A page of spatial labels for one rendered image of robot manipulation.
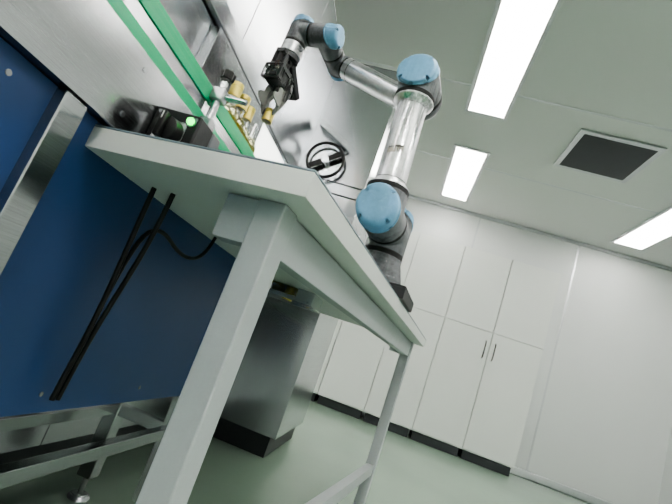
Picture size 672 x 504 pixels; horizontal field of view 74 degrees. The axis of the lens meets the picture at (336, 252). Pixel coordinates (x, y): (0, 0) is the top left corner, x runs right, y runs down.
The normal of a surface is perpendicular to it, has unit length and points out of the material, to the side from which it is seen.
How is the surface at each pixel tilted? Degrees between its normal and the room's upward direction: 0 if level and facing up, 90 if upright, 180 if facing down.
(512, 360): 90
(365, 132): 90
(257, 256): 90
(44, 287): 90
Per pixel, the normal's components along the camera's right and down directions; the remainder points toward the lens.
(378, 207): -0.32, -0.21
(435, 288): -0.11, -0.25
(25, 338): 0.94, 0.29
